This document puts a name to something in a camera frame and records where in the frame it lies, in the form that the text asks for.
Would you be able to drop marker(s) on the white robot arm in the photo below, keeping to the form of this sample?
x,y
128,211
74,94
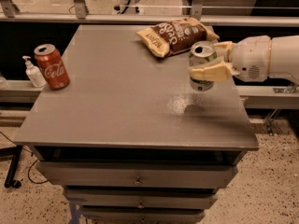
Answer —
x,y
283,58

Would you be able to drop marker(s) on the green white 7up can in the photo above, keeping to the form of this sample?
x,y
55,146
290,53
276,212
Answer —
x,y
201,54

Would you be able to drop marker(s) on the middle grey drawer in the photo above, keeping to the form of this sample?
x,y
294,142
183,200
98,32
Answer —
x,y
141,198

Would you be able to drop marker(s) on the brown chip bag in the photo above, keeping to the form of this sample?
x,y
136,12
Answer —
x,y
172,37

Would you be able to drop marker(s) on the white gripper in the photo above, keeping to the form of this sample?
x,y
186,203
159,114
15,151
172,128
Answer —
x,y
249,59

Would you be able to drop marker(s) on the white pump sanitizer bottle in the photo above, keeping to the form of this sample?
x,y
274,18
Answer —
x,y
34,73

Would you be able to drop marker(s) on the metal railing frame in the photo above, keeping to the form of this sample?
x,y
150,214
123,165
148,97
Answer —
x,y
284,13

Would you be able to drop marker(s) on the black stand leg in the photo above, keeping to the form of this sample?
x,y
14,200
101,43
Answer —
x,y
14,153

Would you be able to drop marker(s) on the top grey drawer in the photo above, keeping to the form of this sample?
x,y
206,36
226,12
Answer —
x,y
137,175

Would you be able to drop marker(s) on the bottom grey drawer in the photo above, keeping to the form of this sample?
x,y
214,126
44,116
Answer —
x,y
143,215

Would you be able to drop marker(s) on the grey drawer cabinet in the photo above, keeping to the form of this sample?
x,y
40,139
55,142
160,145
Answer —
x,y
123,105

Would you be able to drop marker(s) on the grey drawer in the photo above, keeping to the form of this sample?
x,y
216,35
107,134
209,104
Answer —
x,y
141,198
143,215
137,175

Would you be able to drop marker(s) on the red Coca-Cola can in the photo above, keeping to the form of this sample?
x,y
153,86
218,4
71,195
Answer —
x,y
52,66

